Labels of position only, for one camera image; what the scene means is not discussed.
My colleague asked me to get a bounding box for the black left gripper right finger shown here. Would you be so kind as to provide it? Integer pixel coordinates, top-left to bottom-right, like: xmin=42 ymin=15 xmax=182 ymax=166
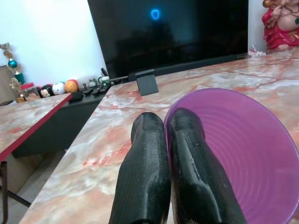
xmin=167 ymin=107 xmax=247 ymax=224

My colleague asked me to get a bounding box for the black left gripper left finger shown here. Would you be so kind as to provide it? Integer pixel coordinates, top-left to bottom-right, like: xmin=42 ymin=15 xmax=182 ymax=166
xmin=109 ymin=112 xmax=171 ymax=224

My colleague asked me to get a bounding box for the purple plastic bowl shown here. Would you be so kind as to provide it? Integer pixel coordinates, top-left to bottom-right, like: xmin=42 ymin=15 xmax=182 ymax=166
xmin=163 ymin=88 xmax=299 ymax=224

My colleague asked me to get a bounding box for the black television stand foot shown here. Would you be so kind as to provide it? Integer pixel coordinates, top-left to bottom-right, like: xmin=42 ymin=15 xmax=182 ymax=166
xmin=128 ymin=69 xmax=160 ymax=97

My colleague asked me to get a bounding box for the black low cabinet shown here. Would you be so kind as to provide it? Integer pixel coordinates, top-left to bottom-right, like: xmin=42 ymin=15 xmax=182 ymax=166
xmin=11 ymin=92 xmax=111 ymax=160

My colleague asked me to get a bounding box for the small black box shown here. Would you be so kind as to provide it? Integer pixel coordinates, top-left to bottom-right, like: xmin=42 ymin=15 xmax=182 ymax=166
xmin=69 ymin=91 xmax=84 ymax=103

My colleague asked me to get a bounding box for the grey Totoro plush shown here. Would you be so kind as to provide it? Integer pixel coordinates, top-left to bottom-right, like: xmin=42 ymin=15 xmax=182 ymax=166
xmin=87 ymin=77 xmax=99 ymax=89

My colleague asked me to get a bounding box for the orange plush ball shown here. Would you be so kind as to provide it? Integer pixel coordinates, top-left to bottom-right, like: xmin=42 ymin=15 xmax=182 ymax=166
xmin=64 ymin=79 xmax=79 ymax=94

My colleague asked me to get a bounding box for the white plush ball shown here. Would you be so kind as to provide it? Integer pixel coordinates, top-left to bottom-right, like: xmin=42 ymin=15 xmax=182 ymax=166
xmin=51 ymin=81 xmax=66 ymax=95

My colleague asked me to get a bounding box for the black Mickey plush ball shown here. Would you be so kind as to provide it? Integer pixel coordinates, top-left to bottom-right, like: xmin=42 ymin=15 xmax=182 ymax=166
xmin=40 ymin=84 xmax=55 ymax=98

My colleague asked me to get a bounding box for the marble side table red edge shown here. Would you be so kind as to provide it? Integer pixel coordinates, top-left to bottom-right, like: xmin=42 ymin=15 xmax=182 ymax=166
xmin=0 ymin=93 xmax=74 ymax=162

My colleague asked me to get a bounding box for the white crumpled paper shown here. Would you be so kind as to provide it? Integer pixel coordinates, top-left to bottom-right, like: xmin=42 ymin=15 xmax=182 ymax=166
xmin=248 ymin=45 xmax=267 ymax=57

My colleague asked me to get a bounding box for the black flat screen television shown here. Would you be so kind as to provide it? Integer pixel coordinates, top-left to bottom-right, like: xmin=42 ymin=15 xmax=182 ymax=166
xmin=87 ymin=0 xmax=249 ymax=80

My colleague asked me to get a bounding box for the red box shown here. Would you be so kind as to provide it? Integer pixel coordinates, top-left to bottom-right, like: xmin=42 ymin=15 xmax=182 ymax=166
xmin=20 ymin=82 xmax=39 ymax=101

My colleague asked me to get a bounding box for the small gold trophy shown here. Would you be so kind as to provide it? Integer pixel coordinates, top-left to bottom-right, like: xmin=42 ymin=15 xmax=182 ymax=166
xmin=9 ymin=77 xmax=27 ymax=104

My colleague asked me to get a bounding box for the red pink Ganesha statue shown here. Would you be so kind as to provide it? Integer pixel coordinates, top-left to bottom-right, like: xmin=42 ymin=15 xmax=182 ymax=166
xmin=261 ymin=0 xmax=299 ymax=55

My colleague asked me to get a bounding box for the tall trophy with teal ball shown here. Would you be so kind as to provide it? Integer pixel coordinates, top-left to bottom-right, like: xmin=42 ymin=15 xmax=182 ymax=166
xmin=0 ymin=42 xmax=26 ymax=85

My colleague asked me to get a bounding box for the dark metal frame leg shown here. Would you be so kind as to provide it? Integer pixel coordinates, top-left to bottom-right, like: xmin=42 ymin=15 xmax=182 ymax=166
xmin=0 ymin=161 xmax=32 ymax=224

